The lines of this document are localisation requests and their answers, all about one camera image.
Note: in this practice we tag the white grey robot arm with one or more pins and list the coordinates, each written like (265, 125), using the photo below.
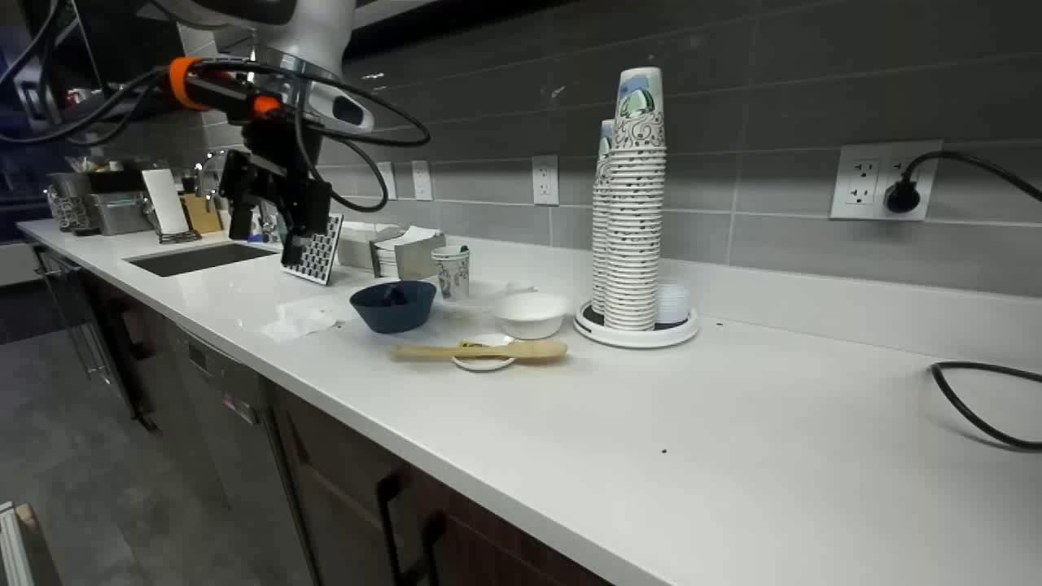
(310, 28)

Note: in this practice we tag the short paper cup stack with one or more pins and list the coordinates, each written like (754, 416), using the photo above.
(600, 215)

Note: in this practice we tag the white round cup tray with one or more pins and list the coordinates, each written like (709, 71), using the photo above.
(636, 337)

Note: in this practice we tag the brown wooden holder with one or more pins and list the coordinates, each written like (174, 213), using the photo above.
(204, 213)

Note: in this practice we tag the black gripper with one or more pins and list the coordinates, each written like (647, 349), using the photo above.
(282, 142)

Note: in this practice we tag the wooden spoon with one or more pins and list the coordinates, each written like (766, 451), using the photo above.
(522, 349)

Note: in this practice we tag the white power outlet plate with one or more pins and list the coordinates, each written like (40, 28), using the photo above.
(866, 180)

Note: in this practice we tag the white napkin box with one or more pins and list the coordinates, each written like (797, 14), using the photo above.
(409, 253)

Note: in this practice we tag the blue bowl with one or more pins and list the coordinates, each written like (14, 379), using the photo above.
(391, 309)

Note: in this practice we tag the black power plug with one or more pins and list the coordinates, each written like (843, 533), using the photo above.
(900, 198)

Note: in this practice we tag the black white patterned box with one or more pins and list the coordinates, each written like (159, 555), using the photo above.
(319, 263)

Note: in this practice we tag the small white dish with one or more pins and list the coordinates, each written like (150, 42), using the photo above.
(484, 363)

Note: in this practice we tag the white card sign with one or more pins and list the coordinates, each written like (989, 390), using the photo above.
(164, 203)

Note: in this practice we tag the white wall switch plate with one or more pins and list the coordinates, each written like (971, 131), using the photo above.
(422, 180)
(387, 177)
(547, 180)

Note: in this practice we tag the metal condiment container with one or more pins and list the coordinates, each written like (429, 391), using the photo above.
(92, 199)

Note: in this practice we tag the white bowl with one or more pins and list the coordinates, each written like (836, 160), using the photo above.
(532, 314)

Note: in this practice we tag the tall paper cup stack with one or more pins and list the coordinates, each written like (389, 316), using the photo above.
(636, 215)

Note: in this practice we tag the black recessed counter sink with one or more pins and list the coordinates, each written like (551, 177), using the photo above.
(199, 259)

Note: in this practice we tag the printed paper cup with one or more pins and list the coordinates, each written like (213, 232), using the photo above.
(451, 272)

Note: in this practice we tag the clear plastic wrap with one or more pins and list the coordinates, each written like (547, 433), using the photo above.
(299, 316)

